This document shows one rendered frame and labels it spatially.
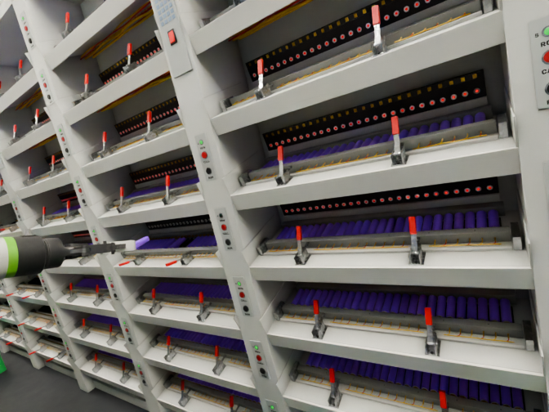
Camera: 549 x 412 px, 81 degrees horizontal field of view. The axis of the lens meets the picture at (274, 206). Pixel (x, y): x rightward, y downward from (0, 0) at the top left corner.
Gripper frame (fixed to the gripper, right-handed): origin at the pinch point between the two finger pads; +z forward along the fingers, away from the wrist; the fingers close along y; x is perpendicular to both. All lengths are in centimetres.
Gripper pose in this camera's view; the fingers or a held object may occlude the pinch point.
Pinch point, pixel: (121, 246)
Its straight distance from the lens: 105.5
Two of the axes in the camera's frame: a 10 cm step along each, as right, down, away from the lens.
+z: 5.8, 0.1, 8.2
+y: -8.1, 1.0, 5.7
